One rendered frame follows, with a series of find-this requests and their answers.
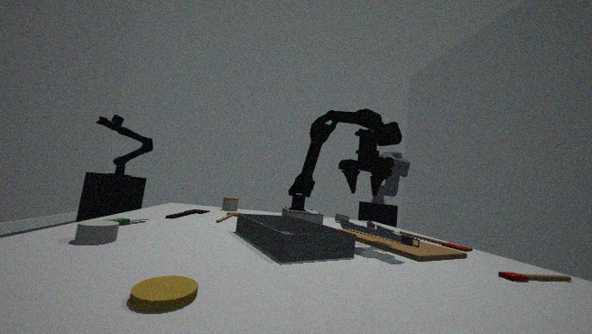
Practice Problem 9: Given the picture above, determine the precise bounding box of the tan flat round disc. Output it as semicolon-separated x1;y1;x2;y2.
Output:
129;275;199;313

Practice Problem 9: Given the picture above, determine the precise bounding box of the wooden board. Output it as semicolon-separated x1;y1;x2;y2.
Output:
340;229;467;262

